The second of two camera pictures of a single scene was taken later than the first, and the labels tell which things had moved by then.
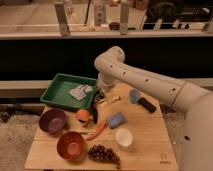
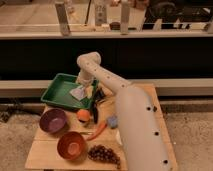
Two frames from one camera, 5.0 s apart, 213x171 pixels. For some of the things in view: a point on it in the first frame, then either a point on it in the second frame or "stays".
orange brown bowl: x=70 y=145 stays
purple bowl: x=52 y=120 stays
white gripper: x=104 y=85 → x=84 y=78
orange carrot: x=99 y=128 stays
